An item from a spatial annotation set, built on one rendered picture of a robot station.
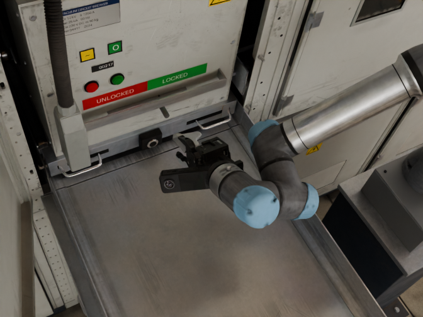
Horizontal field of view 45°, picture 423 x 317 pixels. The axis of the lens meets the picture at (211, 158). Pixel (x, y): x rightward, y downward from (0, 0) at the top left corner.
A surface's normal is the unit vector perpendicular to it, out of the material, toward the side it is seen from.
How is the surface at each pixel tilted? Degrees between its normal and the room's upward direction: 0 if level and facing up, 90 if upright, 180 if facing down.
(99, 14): 90
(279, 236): 0
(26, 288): 0
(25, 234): 0
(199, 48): 90
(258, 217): 60
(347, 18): 90
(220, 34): 90
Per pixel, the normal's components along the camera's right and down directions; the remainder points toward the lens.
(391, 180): 0.15, -0.54
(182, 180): -0.04, 0.46
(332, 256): -0.88, 0.33
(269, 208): 0.46, 0.38
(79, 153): 0.46, 0.76
